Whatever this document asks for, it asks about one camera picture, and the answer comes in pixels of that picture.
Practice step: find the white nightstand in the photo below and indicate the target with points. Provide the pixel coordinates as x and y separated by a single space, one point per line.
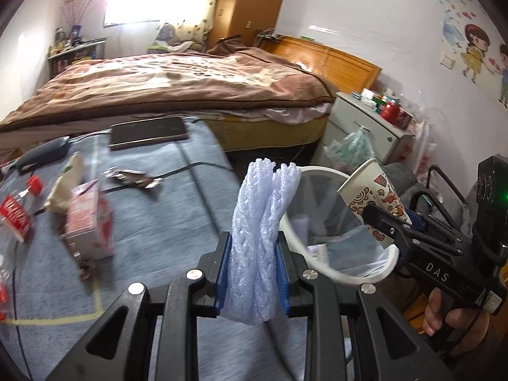
357 123

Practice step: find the blue-grey table cloth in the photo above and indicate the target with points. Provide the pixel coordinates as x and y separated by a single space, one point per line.
158 222

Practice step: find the dry branch decoration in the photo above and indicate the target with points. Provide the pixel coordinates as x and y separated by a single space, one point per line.
79 10

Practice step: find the patterned curtain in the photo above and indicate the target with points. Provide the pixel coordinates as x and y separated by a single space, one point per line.
198 4

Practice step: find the white bed sheet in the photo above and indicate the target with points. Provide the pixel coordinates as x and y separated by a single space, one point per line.
293 113

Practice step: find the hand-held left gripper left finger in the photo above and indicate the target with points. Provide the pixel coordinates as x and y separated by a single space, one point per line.
223 274

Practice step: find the dark grey handheld device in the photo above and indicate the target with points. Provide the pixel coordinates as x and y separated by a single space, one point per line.
43 153

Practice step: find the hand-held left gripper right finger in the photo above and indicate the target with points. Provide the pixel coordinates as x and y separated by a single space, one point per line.
281 278

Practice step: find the beige paper bag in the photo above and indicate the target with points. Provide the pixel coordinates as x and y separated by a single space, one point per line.
63 186

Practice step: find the wooden wardrobe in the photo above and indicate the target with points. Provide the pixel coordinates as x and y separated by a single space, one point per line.
250 4

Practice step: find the cartoon wall sticker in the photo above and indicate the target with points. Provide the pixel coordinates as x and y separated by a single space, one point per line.
476 43

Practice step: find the clear bottle red label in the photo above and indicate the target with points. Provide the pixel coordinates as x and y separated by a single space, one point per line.
18 214

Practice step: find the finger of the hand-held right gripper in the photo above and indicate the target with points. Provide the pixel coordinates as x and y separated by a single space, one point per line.
444 230
397 234

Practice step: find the person's right hand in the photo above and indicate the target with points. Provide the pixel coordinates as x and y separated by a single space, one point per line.
431 313

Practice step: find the white plastic waste bin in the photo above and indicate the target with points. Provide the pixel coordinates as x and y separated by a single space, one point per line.
313 172

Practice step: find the white plastic bags red print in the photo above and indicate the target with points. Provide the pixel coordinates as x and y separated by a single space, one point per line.
424 147

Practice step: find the wooden headboard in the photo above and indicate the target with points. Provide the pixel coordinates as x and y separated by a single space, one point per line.
337 63

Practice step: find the stuffed toy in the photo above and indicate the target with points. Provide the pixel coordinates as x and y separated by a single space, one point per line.
166 37

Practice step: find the dark red tin can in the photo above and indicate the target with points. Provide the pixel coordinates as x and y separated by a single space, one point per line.
405 118

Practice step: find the silver foil wrapper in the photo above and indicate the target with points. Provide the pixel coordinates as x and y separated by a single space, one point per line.
131 177

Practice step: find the bed with yellow mattress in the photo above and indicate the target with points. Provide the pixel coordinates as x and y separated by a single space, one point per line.
270 131

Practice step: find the blue-grey sheet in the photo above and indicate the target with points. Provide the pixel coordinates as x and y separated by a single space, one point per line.
349 250

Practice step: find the pink milk carton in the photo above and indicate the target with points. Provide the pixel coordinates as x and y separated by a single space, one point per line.
89 222

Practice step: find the grey office chair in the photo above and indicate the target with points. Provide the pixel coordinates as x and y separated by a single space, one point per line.
401 174

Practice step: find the bright window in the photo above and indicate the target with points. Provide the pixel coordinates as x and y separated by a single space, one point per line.
139 4

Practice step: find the bed with brown blanket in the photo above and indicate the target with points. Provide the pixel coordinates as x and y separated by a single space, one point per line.
178 75

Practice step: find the printed paper cup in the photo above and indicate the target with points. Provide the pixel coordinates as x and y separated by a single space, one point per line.
369 190

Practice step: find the clear plastic bag green print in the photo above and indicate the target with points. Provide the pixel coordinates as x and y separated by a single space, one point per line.
351 149

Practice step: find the white foam fruit net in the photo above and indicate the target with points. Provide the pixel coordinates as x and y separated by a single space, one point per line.
254 246

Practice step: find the stack of small boxes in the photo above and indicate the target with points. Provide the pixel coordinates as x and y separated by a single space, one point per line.
375 97

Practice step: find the white light switch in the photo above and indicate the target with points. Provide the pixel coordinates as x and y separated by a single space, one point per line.
447 62

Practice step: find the cluttered shelf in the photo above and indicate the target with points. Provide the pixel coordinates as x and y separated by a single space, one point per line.
75 53

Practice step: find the red jar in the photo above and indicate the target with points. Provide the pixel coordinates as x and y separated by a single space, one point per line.
390 111

